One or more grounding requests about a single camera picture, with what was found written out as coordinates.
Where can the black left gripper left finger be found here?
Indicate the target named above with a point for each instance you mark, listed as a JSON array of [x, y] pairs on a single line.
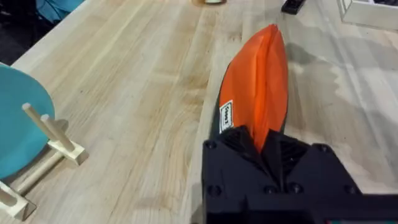
[[231, 168]]

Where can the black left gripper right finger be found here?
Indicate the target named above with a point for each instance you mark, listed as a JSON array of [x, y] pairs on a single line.
[[317, 169]]

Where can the orange zip bag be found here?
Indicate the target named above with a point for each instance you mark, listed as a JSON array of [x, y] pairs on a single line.
[[256, 90]]

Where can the small black box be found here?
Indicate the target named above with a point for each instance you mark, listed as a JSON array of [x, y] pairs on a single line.
[[292, 6]]

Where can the white box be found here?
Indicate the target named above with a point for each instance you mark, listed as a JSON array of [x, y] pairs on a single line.
[[368, 12]]

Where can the wooden peg rack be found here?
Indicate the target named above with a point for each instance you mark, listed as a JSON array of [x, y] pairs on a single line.
[[46, 146]]

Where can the teal plate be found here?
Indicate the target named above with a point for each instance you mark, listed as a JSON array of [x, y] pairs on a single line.
[[18, 121]]

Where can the teal cloth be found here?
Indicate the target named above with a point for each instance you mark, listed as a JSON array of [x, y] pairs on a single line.
[[56, 7]]

